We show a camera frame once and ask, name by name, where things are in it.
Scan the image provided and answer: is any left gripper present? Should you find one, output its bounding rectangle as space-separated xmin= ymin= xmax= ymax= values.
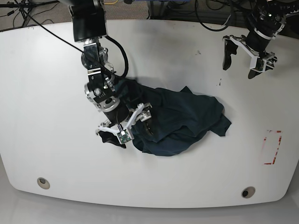
xmin=222 ymin=28 xmax=278 ymax=79

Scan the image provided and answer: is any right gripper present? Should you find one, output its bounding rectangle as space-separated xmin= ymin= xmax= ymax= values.
xmin=95 ymin=103 xmax=154 ymax=148

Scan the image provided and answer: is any dark teal T-shirt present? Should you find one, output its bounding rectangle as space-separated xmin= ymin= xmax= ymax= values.
xmin=115 ymin=79 xmax=231 ymax=156

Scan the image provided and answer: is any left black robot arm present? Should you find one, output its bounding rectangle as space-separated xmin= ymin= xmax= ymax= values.
xmin=222 ymin=0 xmax=299 ymax=79

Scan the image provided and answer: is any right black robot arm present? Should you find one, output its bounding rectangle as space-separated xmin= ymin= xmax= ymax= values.
xmin=63 ymin=0 xmax=151 ymax=148

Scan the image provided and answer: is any red tape rectangle marking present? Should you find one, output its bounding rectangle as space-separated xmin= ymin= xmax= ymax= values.
xmin=261 ymin=130 xmax=282 ymax=165

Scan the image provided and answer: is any black tripod stand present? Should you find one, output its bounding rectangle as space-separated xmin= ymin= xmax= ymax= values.
xmin=0 ymin=0 xmax=60 ymax=28

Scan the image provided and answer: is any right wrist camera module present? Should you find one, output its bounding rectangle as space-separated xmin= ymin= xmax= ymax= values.
xmin=117 ymin=130 xmax=134 ymax=144

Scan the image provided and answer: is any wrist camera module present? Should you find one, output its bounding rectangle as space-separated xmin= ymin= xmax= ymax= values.
xmin=117 ymin=130 xmax=134 ymax=144
xmin=249 ymin=56 xmax=267 ymax=73

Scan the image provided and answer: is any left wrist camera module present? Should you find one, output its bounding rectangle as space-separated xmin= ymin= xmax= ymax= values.
xmin=249 ymin=56 xmax=267 ymax=73

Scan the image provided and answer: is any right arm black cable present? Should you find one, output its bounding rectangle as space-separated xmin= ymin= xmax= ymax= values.
xmin=23 ymin=9 xmax=129 ymax=79

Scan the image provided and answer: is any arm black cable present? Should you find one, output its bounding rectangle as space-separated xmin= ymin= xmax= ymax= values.
xmin=193 ymin=0 xmax=236 ymax=32
xmin=23 ymin=9 xmax=129 ymax=79

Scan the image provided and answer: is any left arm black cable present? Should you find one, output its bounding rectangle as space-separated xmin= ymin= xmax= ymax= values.
xmin=193 ymin=0 xmax=236 ymax=32

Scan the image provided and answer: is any left table cable grommet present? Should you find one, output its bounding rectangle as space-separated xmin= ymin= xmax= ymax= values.
xmin=37 ymin=177 xmax=50 ymax=190

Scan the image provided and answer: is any table cable grommet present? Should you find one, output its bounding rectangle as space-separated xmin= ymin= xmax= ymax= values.
xmin=37 ymin=177 xmax=50 ymax=190
xmin=241 ymin=186 xmax=256 ymax=199

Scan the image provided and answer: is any right table cable grommet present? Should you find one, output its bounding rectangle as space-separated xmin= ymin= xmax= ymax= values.
xmin=241 ymin=186 xmax=256 ymax=199

